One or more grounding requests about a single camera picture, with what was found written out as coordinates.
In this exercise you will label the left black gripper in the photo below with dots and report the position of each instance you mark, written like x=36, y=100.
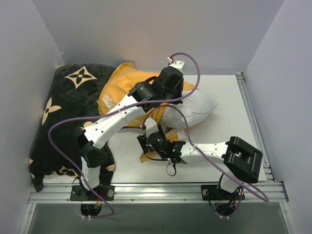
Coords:
x=174, y=79

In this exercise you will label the aluminium rail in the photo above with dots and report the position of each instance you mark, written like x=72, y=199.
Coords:
x=255, y=127
x=125, y=194

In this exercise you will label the blue and yellow pillowcase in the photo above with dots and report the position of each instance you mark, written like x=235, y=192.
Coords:
x=114, y=95

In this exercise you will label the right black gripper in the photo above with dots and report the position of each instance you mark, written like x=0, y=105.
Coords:
x=142, y=142

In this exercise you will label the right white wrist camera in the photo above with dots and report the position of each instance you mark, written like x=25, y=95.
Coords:
x=150, y=126

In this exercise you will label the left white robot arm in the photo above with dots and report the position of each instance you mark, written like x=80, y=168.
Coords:
x=145, y=95

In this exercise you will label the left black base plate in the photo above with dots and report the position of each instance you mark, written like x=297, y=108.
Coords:
x=79, y=193

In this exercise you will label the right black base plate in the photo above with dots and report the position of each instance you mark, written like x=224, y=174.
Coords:
x=214, y=193

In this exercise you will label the aluminium front rail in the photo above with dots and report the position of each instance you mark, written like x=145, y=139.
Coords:
x=125, y=194

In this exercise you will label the black patterned plush cushion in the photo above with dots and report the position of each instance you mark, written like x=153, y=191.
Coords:
x=74, y=93

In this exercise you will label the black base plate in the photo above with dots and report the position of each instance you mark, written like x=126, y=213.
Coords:
x=214, y=193
x=79, y=193

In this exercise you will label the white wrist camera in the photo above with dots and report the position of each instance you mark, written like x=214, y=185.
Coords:
x=177, y=64
x=150, y=126

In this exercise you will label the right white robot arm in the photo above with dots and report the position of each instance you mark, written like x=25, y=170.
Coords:
x=242, y=159

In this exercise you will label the aluminium right side rail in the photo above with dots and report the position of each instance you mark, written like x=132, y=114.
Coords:
x=255, y=127

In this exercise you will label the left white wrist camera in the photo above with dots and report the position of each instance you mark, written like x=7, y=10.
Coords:
x=177, y=64

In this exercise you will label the white pillow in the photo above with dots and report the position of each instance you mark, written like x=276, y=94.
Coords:
x=195, y=108

